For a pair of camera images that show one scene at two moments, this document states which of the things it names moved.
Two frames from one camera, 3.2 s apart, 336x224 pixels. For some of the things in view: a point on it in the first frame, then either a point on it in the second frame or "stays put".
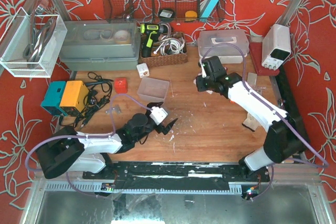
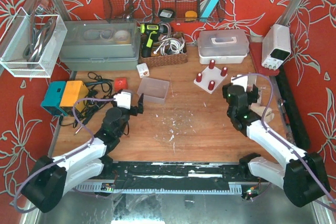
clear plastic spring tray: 153,90 stays put
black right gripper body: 200,84 -> 252,92
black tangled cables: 98,96 stays put
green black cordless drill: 151,32 stays put
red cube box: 121,85 stays put
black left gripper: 159,127 -> 132,111
